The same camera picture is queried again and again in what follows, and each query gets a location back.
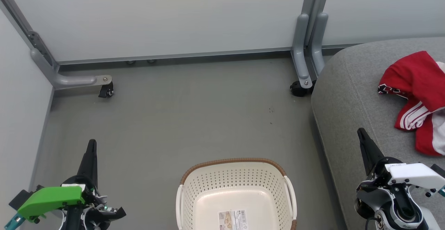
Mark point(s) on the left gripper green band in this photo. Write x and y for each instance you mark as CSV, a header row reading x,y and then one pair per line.
x,y
52,198

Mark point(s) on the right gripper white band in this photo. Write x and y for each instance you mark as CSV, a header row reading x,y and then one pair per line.
x,y
410,174

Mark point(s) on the red and white garment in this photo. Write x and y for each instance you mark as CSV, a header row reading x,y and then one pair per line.
x,y
420,94

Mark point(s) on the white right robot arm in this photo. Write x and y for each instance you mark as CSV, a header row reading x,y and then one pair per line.
x,y
393,209

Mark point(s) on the cream perforated laundry basket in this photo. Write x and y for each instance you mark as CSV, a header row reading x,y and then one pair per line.
x,y
236,191

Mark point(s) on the grey fabric sofa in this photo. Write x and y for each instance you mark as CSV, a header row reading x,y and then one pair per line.
x,y
365,118

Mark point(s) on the large black caster wheel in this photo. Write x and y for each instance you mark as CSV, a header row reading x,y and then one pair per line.
x,y
299,88

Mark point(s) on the small black caster wheel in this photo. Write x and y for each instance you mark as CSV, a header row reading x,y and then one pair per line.
x,y
106,90

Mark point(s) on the grey partition foot long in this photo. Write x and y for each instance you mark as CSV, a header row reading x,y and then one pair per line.
x,y
67,80

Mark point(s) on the grey partition foot upright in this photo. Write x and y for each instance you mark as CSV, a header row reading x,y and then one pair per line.
x,y
300,52
318,45

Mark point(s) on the printed product label sticker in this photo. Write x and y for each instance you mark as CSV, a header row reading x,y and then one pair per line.
x,y
233,220

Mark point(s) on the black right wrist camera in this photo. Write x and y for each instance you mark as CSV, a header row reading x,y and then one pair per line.
x,y
438,171

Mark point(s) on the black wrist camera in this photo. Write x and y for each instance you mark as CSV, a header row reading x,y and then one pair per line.
x,y
21,197
438,171

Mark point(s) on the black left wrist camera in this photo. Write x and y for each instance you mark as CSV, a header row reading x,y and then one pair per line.
x,y
21,197

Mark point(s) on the grey partition bottom rail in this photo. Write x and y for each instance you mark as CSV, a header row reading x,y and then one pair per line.
x,y
174,56

